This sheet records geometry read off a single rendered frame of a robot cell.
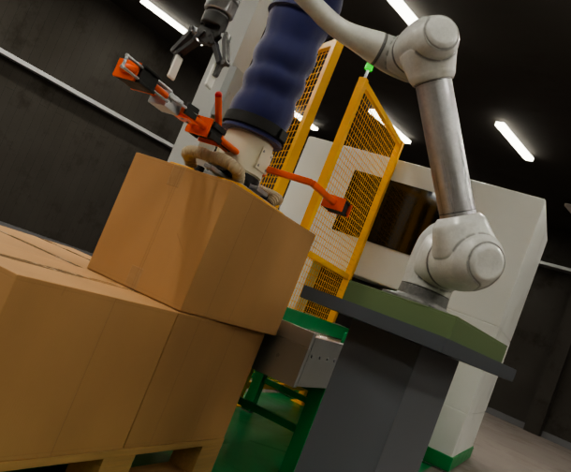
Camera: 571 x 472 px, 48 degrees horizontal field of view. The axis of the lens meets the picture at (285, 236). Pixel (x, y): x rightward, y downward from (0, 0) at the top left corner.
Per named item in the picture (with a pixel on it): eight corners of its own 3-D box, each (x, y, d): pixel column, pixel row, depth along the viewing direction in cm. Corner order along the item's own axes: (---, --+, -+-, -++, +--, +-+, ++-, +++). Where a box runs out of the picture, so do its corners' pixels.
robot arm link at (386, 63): (380, 36, 198) (396, 20, 184) (431, 60, 201) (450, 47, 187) (365, 73, 196) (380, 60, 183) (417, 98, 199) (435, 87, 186)
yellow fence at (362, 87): (296, 400, 474) (396, 142, 492) (307, 405, 470) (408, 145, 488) (223, 399, 370) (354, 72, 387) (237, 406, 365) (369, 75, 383)
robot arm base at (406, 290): (464, 328, 196) (471, 311, 197) (425, 306, 182) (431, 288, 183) (418, 312, 210) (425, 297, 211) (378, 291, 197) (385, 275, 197)
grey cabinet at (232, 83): (226, 127, 371) (245, 81, 374) (233, 129, 369) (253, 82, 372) (209, 113, 354) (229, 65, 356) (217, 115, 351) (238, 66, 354)
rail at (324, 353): (411, 390, 441) (420, 364, 443) (418, 393, 439) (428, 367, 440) (285, 381, 234) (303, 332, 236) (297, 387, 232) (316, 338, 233)
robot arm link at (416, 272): (436, 299, 205) (461, 236, 207) (462, 303, 187) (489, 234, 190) (392, 279, 202) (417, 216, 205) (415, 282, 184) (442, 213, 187)
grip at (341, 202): (328, 212, 238) (332, 199, 239) (348, 217, 234) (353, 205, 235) (320, 205, 231) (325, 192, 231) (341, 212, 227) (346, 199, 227)
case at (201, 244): (194, 300, 252) (231, 206, 255) (275, 336, 232) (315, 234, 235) (86, 268, 200) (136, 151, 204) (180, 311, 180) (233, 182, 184)
